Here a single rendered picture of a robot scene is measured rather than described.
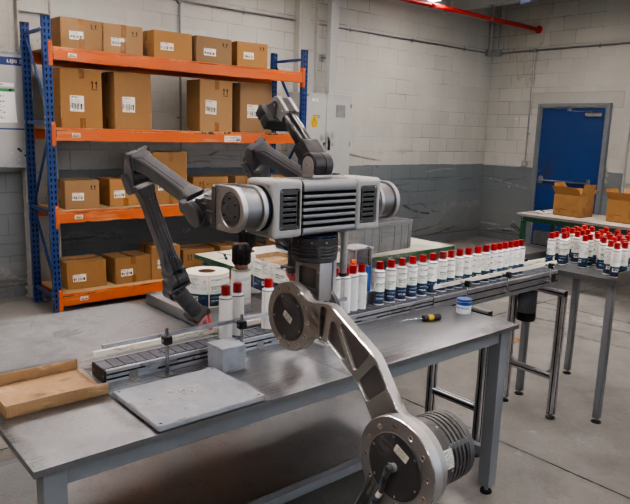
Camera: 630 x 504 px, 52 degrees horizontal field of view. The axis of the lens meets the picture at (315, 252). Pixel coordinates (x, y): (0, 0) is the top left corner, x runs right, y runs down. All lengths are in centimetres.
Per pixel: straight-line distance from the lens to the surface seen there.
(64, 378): 230
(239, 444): 313
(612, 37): 1022
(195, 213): 182
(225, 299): 239
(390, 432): 159
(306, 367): 232
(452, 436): 165
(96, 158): 690
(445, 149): 1031
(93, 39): 610
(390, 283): 298
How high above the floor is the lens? 166
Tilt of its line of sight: 11 degrees down
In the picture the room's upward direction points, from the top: 2 degrees clockwise
